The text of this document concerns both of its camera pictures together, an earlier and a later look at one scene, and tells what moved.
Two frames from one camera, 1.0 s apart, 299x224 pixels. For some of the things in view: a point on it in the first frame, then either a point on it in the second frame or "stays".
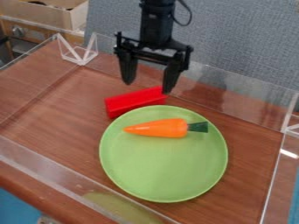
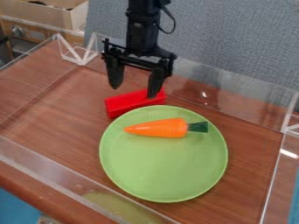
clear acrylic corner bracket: (78, 55) stays
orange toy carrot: (168, 128) stays
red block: (141, 97) stays
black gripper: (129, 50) to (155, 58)
